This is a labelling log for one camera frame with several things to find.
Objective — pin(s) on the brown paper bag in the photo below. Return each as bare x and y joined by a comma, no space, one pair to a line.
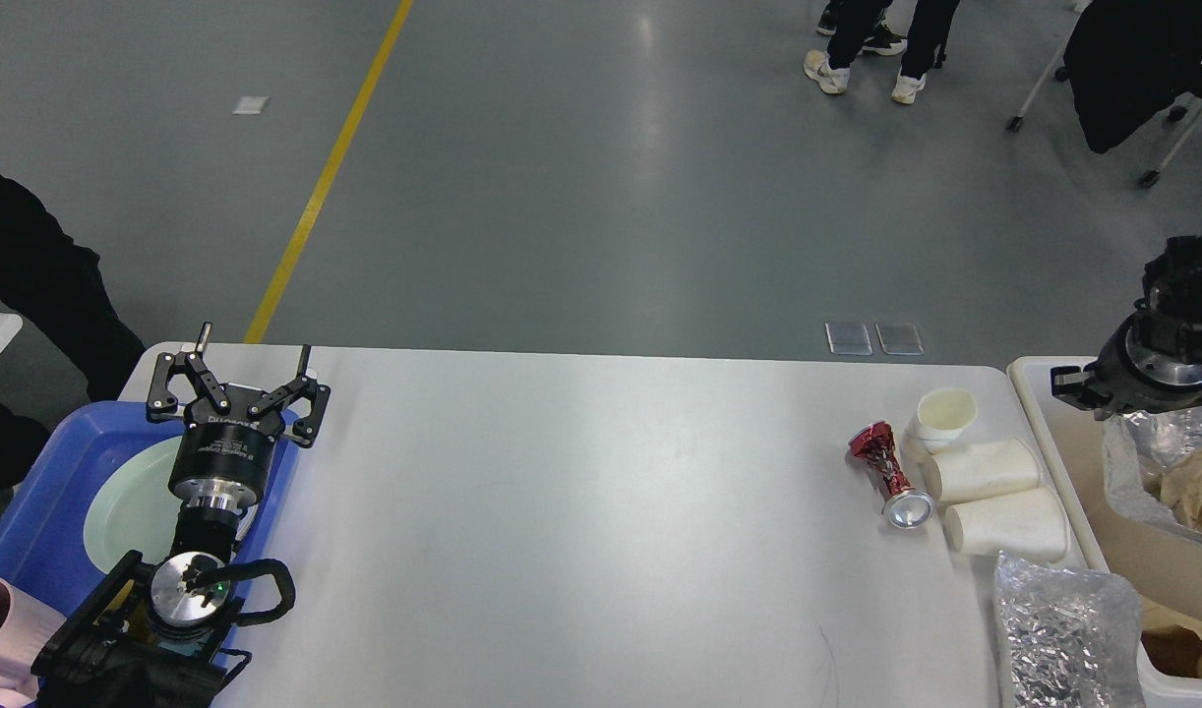
1172,640

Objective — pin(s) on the aluminium foil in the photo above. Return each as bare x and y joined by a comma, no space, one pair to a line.
1137,450

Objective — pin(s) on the white foam container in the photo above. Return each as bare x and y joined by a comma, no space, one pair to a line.
1030,524

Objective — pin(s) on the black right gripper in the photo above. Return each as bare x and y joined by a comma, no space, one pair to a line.
1126,378

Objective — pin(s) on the right floor plate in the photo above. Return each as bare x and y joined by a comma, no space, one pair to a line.
900,339

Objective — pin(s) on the pink ribbed mug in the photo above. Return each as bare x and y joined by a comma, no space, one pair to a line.
26,625

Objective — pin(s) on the upright white paper cup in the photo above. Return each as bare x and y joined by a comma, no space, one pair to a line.
941,417

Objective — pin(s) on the left floor plate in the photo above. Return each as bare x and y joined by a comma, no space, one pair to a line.
848,339

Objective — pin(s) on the white paper cup lying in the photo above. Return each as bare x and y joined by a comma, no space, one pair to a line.
977,471

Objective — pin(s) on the green plate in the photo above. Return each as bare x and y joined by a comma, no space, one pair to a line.
134,509

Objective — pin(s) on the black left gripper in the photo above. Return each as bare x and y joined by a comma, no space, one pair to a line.
225,457

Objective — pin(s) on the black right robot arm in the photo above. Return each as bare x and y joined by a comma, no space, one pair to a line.
1168,317

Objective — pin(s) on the person with dark sneakers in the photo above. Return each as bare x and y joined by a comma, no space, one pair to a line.
882,41

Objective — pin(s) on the white plastic bin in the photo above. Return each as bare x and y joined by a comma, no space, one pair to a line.
1160,566

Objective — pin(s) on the chair with black jacket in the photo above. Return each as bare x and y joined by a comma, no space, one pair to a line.
1126,62

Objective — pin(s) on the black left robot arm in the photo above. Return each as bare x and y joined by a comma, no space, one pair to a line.
153,633

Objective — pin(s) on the floor plate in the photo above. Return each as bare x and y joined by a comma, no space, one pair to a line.
848,339
900,339

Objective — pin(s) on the blue plastic tray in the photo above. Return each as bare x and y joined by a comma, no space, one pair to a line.
41,535

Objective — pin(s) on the person in black trousers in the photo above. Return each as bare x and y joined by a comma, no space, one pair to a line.
855,27

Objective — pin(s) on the red snack wrapper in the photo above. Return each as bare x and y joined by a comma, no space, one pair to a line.
904,507

